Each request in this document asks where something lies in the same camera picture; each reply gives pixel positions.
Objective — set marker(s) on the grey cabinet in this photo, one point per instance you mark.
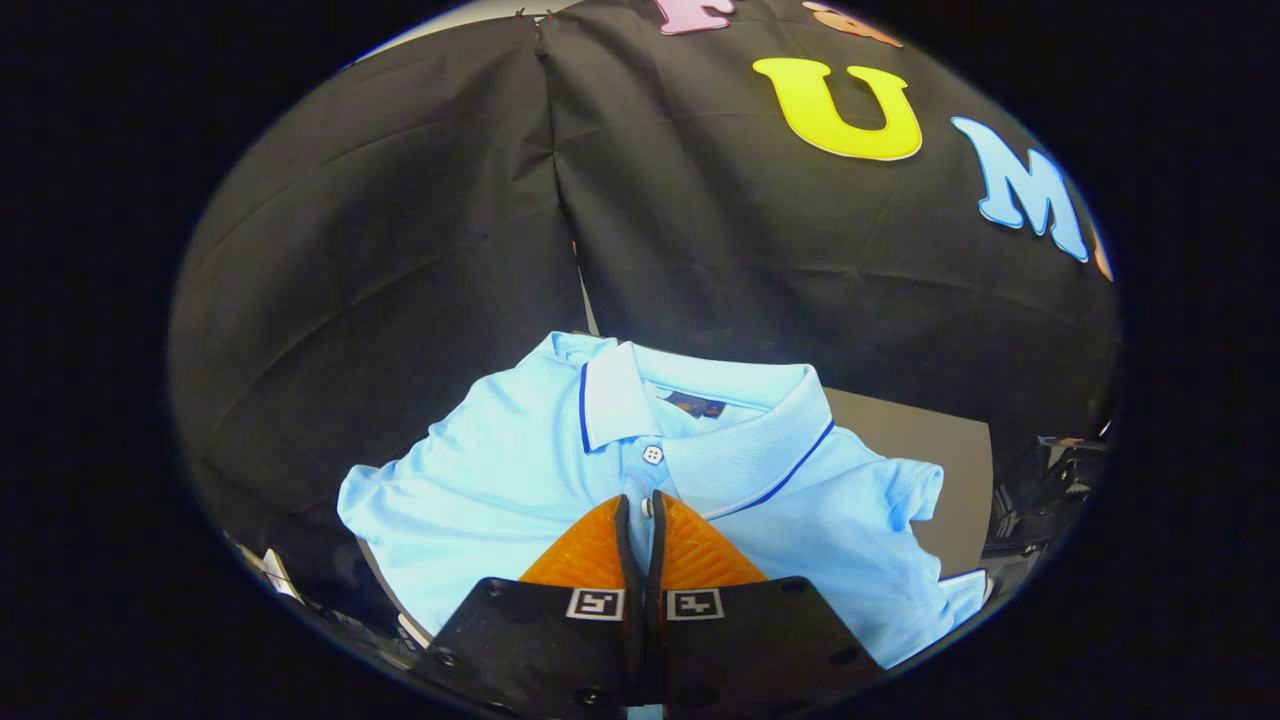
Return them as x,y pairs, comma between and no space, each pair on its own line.
920,470

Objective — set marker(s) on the light blue polo shirt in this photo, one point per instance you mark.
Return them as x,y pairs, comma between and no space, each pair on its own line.
500,470

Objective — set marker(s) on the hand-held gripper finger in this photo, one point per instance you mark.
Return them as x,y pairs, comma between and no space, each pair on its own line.
656,640
634,640

